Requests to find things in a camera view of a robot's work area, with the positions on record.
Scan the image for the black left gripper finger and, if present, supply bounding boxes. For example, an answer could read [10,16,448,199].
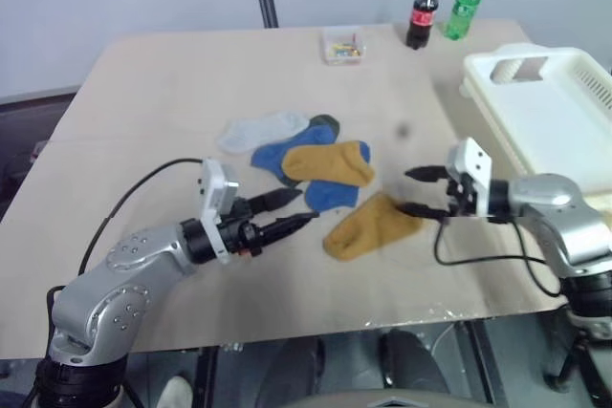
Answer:
[260,209,321,244]
[249,187,304,215]

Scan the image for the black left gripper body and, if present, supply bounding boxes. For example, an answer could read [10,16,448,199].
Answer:
[218,196,270,259]

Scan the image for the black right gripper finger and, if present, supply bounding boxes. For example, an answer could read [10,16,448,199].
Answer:
[395,202,453,224]
[404,165,451,184]

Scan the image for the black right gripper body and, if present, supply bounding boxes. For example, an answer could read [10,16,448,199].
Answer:
[443,172,480,219]

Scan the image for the blue sock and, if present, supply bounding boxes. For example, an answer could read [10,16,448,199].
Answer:
[303,180,361,213]
[250,124,337,185]

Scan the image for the mustard yellow sock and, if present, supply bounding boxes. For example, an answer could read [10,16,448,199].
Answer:
[322,191,427,264]
[281,140,377,188]

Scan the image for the white sock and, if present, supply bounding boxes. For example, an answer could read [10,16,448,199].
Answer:
[216,110,312,157]

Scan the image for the dark green sock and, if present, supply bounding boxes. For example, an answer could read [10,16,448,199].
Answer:
[307,113,342,137]

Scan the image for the white plastic basket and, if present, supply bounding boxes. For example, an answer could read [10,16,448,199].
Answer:
[458,42,612,200]

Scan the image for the clear plastic box small items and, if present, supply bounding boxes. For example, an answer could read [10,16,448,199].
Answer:
[320,25,369,67]

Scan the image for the black table leg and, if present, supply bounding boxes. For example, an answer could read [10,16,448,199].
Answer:
[464,320,496,405]
[193,345,220,408]

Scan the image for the cola bottle red cap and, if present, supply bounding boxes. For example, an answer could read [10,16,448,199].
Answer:
[405,0,442,52]

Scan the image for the green bottle yellow cap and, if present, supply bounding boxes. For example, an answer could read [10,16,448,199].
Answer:
[441,0,486,42]

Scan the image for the white shoe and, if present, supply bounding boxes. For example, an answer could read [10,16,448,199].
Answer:
[157,375,193,408]

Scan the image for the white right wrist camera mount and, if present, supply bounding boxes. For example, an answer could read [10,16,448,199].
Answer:
[446,137,494,218]

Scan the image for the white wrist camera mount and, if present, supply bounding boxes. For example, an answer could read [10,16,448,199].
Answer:
[446,137,494,218]
[199,157,241,267]

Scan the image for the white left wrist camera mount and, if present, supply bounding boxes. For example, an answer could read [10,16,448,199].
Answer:
[199,157,241,267]

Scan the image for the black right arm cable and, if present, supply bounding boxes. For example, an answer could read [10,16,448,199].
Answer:
[433,215,564,298]

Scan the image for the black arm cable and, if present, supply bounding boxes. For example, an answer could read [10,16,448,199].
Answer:
[433,215,564,298]
[45,157,204,328]

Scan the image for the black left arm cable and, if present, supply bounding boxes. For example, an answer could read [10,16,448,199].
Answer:
[45,157,204,328]

